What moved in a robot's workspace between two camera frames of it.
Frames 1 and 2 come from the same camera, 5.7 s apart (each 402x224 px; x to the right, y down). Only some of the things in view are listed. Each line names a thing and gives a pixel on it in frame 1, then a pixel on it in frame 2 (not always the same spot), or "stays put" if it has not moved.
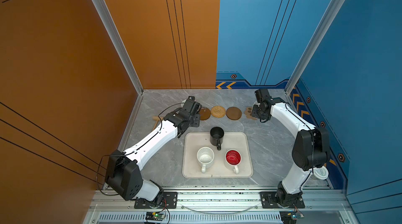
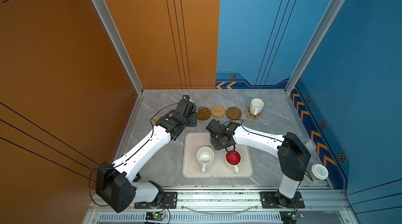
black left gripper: [197, 120] stays put
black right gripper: [255, 107] to [213, 141]
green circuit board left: [155, 216] stays put
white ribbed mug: [205, 156] stays put
